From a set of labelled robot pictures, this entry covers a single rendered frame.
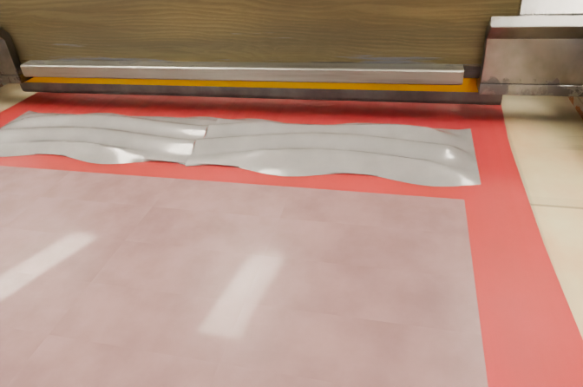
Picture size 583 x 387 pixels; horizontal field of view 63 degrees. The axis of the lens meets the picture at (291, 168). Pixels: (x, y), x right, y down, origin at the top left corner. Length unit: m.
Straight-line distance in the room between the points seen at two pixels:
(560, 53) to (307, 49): 0.16
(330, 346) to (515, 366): 0.07
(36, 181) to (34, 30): 0.15
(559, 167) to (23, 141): 0.36
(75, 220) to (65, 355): 0.09
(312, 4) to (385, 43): 0.06
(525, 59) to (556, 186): 0.09
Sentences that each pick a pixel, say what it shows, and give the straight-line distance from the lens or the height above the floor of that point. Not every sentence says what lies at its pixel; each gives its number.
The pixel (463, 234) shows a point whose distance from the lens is 0.25.
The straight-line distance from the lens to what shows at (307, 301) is 0.21.
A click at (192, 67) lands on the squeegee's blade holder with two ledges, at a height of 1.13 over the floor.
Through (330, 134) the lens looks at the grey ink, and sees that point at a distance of 0.31.
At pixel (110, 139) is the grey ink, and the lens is 0.36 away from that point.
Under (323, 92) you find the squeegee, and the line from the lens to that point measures 0.37.
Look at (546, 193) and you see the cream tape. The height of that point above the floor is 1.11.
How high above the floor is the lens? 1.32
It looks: 46 degrees down
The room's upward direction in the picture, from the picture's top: 11 degrees counter-clockwise
